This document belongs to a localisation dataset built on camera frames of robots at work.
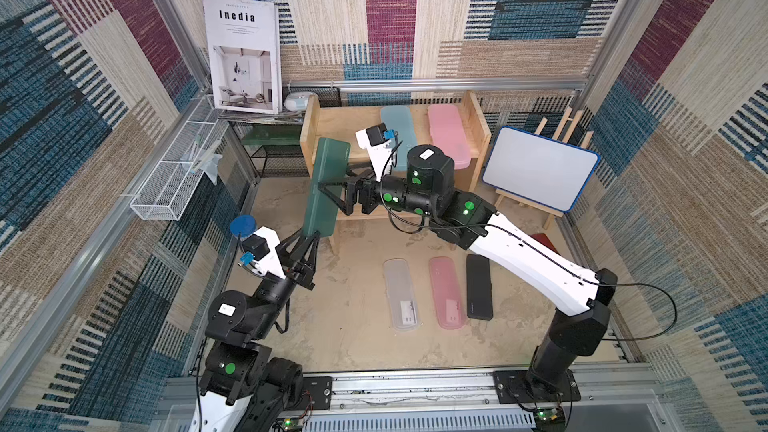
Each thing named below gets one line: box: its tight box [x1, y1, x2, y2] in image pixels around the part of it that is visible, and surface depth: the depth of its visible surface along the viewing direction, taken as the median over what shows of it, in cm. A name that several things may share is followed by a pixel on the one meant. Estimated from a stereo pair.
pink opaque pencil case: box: [428, 104, 472, 170], surface depth 71 cm
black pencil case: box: [466, 254, 493, 321], surface depth 87 cm
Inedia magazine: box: [204, 0, 283, 115], surface depth 79 cm
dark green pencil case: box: [303, 138, 351, 237], surface depth 56 cm
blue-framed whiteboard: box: [482, 126, 601, 213], surface depth 95 cm
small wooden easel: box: [494, 107, 595, 230], surface depth 94 cm
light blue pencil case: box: [380, 106, 417, 171], surface depth 74 cm
